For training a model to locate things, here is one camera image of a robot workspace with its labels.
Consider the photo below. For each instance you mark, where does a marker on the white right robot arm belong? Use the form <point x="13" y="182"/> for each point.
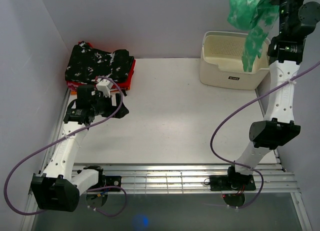
<point x="297" y="20"/>

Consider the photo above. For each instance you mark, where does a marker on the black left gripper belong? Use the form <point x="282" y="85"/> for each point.
<point x="111" y="108"/>

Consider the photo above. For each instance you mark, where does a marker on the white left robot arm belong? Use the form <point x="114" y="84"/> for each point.
<point x="56" y="188"/>

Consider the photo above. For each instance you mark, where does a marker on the orange folded trousers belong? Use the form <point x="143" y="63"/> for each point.
<point x="73" y="91"/>

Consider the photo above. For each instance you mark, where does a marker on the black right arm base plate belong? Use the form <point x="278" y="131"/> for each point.
<point x="226" y="183"/>

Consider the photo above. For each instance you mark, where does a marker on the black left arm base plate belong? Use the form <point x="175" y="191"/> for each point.
<point x="112" y="181"/>

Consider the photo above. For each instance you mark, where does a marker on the black white patterned folded trousers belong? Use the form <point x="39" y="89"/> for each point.
<point x="97" y="63"/>

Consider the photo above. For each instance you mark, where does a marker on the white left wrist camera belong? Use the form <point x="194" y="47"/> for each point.
<point x="104" y="85"/>

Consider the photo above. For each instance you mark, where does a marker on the cream perforated plastic basket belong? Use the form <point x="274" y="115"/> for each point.
<point x="221" y="61"/>

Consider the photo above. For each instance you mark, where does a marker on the green tie-dye trousers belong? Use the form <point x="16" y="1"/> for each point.
<point x="250" y="13"/>

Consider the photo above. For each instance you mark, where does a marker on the aluminium rail frame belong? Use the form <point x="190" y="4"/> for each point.
<point x="165" y="149"/>

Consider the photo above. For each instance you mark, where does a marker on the red folded trousers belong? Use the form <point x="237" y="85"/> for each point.
<point x="126" y="78"/>

